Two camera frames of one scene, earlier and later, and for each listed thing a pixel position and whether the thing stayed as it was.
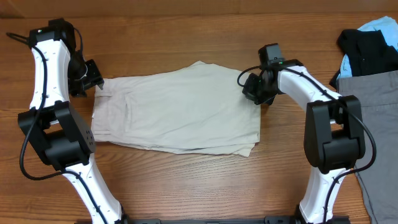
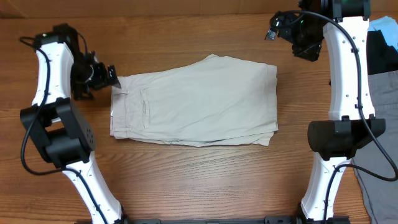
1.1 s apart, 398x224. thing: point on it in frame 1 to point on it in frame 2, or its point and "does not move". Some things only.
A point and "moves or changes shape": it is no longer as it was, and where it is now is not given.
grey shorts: x=377 y=96 does not move
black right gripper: x=250 y=93 to x=310 y=53
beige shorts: x=198 y=109 moves or changes shape
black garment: x=367 y=51 does not move
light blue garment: x=388 y=27 does not move
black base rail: x=268 y=219 does not move
